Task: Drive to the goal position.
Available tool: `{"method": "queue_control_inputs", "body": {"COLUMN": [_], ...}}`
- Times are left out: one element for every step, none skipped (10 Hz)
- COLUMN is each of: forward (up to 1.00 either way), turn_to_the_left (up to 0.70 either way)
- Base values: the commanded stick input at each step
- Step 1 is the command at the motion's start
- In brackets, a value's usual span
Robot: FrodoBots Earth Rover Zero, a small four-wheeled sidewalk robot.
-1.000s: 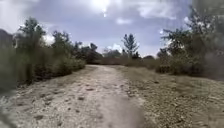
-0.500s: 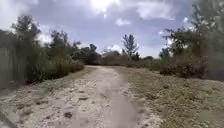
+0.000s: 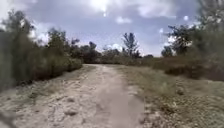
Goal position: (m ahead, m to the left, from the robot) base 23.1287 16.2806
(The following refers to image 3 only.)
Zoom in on row of bushes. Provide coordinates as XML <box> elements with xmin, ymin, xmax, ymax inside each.
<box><xmin>0</xmin><ymin>9</ymin><xmax>84</xmax><ymax>91</ymax></box>

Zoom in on row of trees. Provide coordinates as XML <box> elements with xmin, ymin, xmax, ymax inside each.
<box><xmin>71</xmin><ymin>32</ymin><xmax>154</xmax><ymax>66</ymax></box>

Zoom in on bushes and trees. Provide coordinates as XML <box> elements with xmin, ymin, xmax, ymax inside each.
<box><xmin>146</xmin><ymin>0</ymin><xmax>224</xmax><ymax>82</ymax></box>

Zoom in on dry grass verge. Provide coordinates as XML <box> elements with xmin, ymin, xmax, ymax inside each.
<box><xmin>109</xmin><ymin>63</ymin><xmax>224</xmax><ymax>128</ymax></box>

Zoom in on pale sandy dirt path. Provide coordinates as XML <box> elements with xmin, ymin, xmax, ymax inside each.
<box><xmin>0</xmin><ymin>63</ymin><xmax>148</xmax><ymax>128</ymax></box>

